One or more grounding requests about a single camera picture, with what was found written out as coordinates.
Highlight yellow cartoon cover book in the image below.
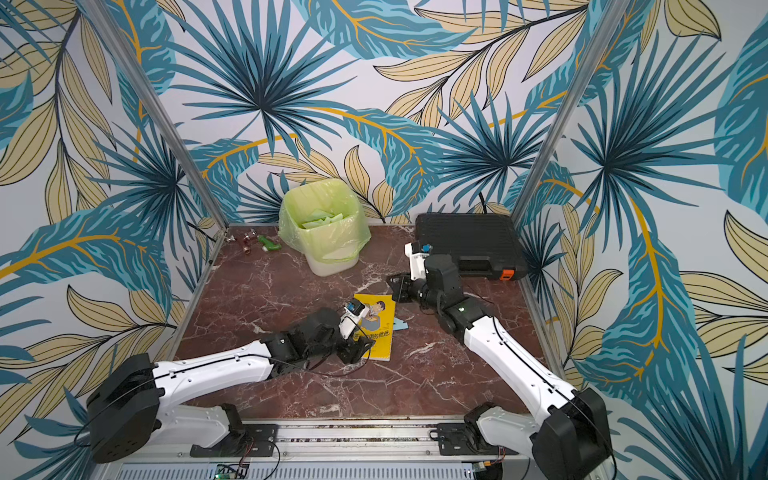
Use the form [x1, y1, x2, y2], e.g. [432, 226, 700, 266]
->
[354, 294, 396, 362]

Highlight light blue sticky note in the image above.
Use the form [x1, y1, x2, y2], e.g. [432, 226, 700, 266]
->
[393, 318, 409, 331]

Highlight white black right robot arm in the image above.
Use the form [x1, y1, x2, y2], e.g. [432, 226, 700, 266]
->
[387, 251, 616, 479]

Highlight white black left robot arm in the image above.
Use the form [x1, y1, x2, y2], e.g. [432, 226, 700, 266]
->
[87, 308, 374, 464]

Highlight black plastic tool case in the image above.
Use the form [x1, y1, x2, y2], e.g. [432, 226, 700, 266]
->
[415, 213, 529, 281]

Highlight white bin with green bag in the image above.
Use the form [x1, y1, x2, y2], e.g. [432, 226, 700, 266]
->
[278, 179, 371, 277]

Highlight green paper scraps in bin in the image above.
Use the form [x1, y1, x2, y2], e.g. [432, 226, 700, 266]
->
[301, 210, 344, 230]

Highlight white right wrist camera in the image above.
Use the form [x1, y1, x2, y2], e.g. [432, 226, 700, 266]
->
[405, 242, 432, 281]

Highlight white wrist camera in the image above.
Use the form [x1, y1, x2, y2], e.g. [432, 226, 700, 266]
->
[405, 242, 432, 281]
[339, 298, 369, 339]

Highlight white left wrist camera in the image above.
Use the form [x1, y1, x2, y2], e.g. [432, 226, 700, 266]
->
[339, 298, 369, 339]

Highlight aluminium mounting rail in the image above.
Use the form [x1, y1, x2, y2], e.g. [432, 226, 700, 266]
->
[92, 416, 543, 479]

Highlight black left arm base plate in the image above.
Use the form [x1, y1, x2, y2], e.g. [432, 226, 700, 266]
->
[190, 424, 279, 458]

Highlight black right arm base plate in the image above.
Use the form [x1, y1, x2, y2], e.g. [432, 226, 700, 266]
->
[429, 422, 516, 457]

